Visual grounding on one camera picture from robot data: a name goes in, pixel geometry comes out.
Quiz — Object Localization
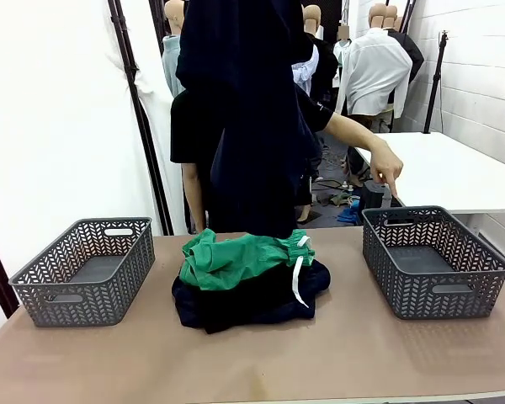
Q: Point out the person's left forearm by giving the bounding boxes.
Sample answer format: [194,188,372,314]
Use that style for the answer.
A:
[325,112,387,156]

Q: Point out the black poles behind mannequins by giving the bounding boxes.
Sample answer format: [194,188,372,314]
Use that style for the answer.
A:
[398,0,421,23]

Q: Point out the green garment with white drawstring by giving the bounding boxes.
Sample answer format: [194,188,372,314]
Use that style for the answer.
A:
[179,228,317,309]

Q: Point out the black stool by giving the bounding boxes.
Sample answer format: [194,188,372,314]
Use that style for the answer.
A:
[359,179,391,210]

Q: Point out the mannequin in black jacket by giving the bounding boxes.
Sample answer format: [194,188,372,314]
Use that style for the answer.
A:
[385,4,426,106]

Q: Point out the mannequin in pale blue shirt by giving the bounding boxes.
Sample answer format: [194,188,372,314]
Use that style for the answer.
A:
[291,43,321,97]

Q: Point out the grey plastic woven basket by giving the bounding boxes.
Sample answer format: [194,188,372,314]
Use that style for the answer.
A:
[8,216,157,328]
[361,205,505,321]

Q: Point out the mannequin in white shirt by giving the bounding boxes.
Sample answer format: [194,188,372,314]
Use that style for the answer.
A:
[333,3,414,133]

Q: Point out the navy blue shirt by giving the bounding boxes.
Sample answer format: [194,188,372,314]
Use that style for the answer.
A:
[175,0,322,239]

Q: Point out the large white table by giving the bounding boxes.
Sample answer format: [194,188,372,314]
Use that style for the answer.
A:
[346,131,505,216]

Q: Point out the white fabric backdrop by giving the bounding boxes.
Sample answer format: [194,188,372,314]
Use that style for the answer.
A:
[0,0,183,347]

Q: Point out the black tripod by brick wall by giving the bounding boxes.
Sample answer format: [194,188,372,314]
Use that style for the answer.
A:
[422,30,449,135]

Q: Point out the mannequin in light blue sweater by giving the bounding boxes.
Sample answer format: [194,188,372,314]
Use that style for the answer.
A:
[161,0,187,98]

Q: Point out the small mannequin in pale top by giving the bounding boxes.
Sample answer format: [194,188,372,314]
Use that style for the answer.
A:
[332,24,353,90]

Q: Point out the person's left hand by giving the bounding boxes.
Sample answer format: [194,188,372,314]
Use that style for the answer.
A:
[369,138,405,199]

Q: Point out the mannequin in black coat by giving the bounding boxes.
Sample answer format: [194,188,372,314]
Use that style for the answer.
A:
[301,4,340,118]

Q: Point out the blue cloth on floor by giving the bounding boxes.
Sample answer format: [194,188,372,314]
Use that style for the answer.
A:
[336,199,364,225]

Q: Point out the person in black t-shirt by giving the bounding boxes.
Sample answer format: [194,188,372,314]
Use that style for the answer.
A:
[169,82,335,235]

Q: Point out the floor cables near stool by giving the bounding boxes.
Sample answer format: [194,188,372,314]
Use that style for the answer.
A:
[315,178,357,208]

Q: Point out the navy blue shorts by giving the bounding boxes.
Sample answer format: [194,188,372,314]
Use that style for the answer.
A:
[171,258,332,332]

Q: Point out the person's right forearm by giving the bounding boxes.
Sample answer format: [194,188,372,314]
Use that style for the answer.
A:
[181,161,208,234]

